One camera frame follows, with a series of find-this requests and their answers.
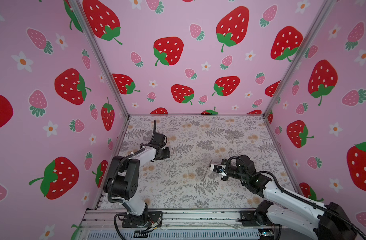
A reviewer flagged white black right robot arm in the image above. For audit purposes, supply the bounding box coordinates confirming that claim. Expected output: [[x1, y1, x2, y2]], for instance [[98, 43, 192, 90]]
[[210, 155, 366, 240]]

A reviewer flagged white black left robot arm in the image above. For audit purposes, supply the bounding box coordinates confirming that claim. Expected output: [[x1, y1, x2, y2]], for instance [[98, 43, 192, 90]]
[[103, 121, 170, 227]]

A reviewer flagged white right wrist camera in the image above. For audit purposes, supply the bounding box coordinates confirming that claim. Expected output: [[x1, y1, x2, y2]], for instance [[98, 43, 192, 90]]
[[209, 164, 227, 176]]

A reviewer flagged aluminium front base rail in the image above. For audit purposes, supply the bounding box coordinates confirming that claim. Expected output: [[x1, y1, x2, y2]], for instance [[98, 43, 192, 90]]
[[80, 209, 274, 231]]

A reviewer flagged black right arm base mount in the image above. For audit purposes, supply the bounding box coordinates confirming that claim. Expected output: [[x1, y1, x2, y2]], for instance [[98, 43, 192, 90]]
[[238, 200, 274, 227]]

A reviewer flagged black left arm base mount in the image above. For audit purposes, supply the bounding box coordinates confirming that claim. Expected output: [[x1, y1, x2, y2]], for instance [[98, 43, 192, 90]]
[[122, 210, 163, 229]]

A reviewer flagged grey slotted cable duct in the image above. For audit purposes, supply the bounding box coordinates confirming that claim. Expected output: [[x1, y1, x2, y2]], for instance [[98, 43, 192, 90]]
[[87, 229, 265, 240]]

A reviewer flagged left aluminium corner post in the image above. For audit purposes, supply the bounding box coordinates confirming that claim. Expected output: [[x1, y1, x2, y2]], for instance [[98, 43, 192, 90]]
[[70, 0, 131, 120]]

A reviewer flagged aluminium corner post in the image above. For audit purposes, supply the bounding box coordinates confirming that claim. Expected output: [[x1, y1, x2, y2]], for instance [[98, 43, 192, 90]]
[[263, 0, 336, 120], [70, 0, 131, 120]]

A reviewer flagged right aluminium corner post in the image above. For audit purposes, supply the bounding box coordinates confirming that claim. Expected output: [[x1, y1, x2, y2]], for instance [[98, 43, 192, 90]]
[[263, 0, 336, 120]]

